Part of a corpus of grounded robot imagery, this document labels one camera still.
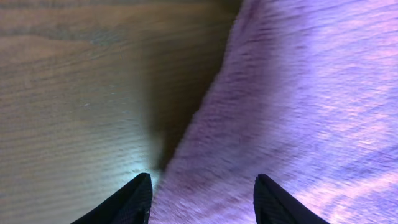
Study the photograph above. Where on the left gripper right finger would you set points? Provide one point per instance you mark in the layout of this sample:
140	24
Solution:
274	205

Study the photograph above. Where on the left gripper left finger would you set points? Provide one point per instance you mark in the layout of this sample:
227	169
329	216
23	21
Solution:
131	204

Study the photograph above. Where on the purple cloth with white tag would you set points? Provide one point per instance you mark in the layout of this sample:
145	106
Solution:
307	95

